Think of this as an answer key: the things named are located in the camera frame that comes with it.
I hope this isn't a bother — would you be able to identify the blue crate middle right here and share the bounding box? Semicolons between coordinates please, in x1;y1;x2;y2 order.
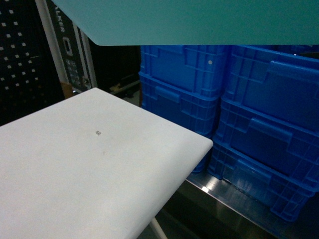
214;99;319;190

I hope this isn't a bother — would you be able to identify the black flight case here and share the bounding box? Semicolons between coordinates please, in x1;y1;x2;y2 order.
35;0;97;93

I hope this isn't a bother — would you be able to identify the blue crate upper right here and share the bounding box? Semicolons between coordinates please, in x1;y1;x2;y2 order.
224;45;319;132

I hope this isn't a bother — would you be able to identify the teal plastic tray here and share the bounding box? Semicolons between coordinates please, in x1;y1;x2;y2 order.
56;0;319;46

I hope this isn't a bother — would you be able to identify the steel shelf surface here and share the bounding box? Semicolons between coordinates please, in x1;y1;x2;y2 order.
164;172;319;239

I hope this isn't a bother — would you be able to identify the black perforated metal panel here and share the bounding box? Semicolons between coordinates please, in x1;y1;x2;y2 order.
0;0;65;125

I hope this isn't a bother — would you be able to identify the blue crate bottom right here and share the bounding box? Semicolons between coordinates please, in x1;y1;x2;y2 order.
207;141;319;222

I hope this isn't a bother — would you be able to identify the white table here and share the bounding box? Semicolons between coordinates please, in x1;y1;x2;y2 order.
0;88;213;239

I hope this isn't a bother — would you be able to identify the blue crate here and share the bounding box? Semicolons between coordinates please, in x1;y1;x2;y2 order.
141;45;231;98
224;45;319;132
138;72;221;173
207;141;319;222
214;99;319;190

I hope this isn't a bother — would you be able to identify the blue crate lower left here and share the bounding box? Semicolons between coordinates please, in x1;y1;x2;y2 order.
138;72;221;173

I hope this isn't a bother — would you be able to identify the blue crate upper left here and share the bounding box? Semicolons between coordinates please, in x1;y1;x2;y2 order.
141;45;231;98

